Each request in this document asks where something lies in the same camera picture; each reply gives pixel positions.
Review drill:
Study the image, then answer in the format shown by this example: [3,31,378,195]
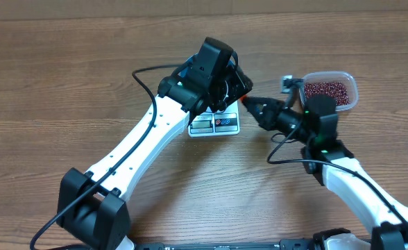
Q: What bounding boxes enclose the red beans in container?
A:
[303,81,350,106]

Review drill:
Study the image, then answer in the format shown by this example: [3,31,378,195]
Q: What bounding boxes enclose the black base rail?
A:
[68,238,377,250]

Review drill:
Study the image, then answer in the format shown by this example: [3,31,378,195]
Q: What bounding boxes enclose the clear plastic container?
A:
[299,71,359,111]

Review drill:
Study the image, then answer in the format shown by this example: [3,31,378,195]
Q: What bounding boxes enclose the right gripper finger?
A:
[244,102,264,127]
[242,96,280,108]

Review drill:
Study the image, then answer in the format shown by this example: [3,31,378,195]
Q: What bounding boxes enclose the red measuring scoop blue handle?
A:
[239,95,247,102]

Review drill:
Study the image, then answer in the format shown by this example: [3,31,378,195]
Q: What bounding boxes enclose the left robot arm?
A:
[56,37,253,249]

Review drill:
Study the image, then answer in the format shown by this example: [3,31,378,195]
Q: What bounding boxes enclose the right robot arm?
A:
[241,94,408,249]

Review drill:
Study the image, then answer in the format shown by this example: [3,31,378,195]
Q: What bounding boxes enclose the white digital kitchen scale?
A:
[188,102,241,138]

